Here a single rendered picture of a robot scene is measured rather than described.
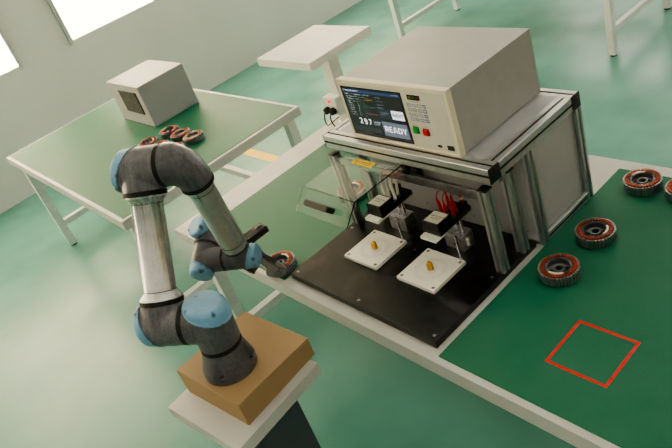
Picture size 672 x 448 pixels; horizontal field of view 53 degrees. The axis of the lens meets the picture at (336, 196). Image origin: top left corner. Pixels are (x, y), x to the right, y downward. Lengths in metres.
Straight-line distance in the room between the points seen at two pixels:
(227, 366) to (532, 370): 0.77
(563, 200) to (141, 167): 1.23
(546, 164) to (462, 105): 0.34
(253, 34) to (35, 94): 2.25
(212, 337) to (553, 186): 1.06
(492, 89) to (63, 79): 4.86
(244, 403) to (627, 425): 0.91
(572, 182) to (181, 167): 1.16
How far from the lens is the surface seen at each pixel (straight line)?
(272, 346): 1.92
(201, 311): 1.76
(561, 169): 2.08
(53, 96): 6.29
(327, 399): 2.88
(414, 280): 2.00
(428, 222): 1.98
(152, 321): 1.84
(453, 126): 1.80
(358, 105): 2.05
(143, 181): 1.79
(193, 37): 6.79
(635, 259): 1.99
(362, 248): 2.20
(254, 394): 1.83
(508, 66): 1.97
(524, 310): 1.87
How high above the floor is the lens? 2.02
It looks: 29 degrees down
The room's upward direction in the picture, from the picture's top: 20 degrees counter-clockwise
